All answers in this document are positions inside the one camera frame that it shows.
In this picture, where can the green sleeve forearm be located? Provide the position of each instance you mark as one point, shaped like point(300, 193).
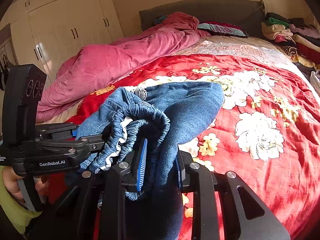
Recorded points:
point(18, 215)

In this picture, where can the blue denim pants lace trim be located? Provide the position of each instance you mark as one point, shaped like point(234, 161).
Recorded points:
point(167, 115)

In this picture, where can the person's left hand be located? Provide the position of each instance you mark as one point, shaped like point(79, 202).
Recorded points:
point(10, 181)

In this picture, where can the cream wardrobe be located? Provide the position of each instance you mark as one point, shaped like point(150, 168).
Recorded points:
point(48, 32)

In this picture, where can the pink quilt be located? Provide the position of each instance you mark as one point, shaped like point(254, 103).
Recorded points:
point(98, 65)

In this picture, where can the patterned pillow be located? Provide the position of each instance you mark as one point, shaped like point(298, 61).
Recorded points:
point(222, 29)

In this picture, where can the red floral blanket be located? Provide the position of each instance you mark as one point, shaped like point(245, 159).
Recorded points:
point(267, 130)

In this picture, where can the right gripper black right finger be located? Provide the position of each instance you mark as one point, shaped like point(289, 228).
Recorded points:
point(180, 169)

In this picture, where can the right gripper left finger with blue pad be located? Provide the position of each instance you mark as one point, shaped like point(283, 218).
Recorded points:
point(141, 164)

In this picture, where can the dark green headboard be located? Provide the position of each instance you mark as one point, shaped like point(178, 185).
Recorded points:
point(246, 14)

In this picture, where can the pile of folded clothes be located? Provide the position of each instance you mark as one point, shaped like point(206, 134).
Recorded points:
point(298, 38)

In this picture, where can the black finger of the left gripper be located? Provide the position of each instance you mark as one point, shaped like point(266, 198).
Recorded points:
point(89, 144)

